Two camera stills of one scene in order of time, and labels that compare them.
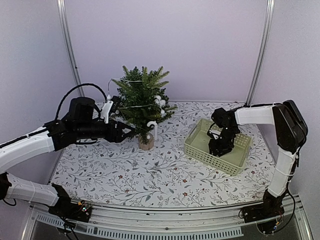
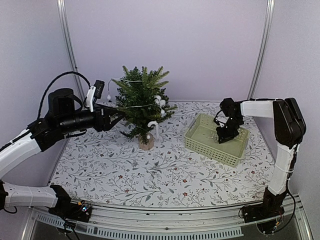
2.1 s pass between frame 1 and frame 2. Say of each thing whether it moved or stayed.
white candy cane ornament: stayed
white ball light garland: stayed
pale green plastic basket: moved
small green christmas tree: stayed
